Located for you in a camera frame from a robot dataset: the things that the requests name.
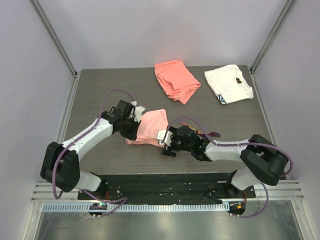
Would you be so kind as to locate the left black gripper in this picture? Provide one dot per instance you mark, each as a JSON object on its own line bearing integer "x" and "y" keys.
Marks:
{"x": 132, "y": 135}

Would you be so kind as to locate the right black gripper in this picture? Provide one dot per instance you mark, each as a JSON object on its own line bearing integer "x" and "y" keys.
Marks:
{"x": 168, "y": 150}

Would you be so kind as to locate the pink satin napkin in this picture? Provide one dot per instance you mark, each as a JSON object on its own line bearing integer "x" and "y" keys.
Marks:
{"x": 151, "y": 123}

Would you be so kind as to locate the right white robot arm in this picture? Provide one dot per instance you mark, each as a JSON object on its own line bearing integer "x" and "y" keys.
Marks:
{"x": 264, "y": 162}

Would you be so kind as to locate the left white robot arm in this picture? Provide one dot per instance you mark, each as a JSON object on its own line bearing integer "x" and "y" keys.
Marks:
{"x": 61, "y": 164}

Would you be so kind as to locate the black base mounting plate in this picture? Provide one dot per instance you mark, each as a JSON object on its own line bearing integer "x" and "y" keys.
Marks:
{"x": 168, "y": 189}

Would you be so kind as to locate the folded coral cloth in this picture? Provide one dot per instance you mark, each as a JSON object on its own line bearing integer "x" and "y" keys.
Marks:
{"x": 176, "y": 80}

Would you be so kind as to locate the folded white shirt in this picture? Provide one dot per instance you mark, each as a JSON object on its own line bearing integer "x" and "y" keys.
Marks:
{"x": 228, "y": 84}

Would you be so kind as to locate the white slotted cable duct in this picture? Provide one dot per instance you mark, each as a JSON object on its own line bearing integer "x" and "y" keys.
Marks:
{"x": 97, "y": 207}

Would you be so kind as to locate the left aluminium frame post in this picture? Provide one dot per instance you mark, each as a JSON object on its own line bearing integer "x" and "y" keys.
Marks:
{"x": 53, "y": 36}

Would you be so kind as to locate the aluminium frame post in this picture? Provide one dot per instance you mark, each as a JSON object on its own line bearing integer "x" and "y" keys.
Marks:
{"x": 53, "y": 36}
{"x": 275, "y": 29}

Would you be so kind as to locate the right aluminium frame post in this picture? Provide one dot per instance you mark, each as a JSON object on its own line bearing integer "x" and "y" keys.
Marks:
{"x": 275, "y": 29}

